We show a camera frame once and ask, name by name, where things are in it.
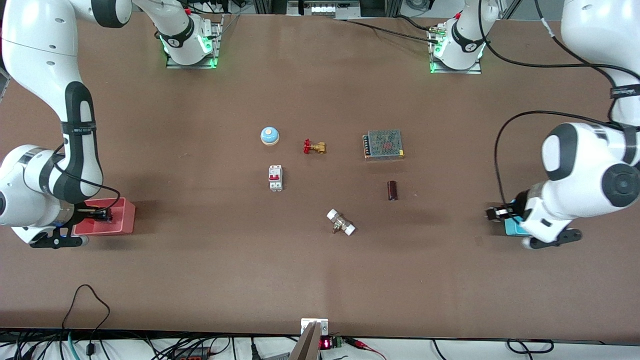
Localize red clip lead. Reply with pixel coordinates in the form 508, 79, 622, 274
345, 337, 387, 360

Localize metal mesh power supply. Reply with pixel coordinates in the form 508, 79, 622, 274
362, 129, 405, 161

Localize pink plastic box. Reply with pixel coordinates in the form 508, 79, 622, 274
72, 197, 136, 235

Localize thick black cable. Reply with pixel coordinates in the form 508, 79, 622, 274
477, 0, 640, 81

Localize black cable with inline plug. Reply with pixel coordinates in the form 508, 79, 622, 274
61, 284, 111, 357

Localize cyan plastic box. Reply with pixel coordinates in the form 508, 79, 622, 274
504, 217, 532, 237

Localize grey rack device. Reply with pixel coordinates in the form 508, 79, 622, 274
286, 0, 362, 17

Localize black looped cable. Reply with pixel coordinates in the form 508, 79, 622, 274
506, 339, 555, 355

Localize long black table cable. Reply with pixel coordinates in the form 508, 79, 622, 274
332, 17, 441, 45

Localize white mounting bracket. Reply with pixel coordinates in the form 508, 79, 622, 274
300, 318, 330, 337

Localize grey metal bar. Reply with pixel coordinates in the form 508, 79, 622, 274
289, 321, 321, 360

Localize teal cable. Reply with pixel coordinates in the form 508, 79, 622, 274
66, 331, 82, 360

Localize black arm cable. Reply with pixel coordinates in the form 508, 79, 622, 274
52, 145, 121, 213
494, 111, 626, 213

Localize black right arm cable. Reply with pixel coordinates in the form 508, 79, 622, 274
52, 145, 121, 213

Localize metal fitting white caps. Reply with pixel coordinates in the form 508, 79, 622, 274
326, 209, 357, 236

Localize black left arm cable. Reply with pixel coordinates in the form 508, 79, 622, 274
494, 111, 626, 213

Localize short black table cable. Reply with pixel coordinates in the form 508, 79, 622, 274
395, 14, 433, 31

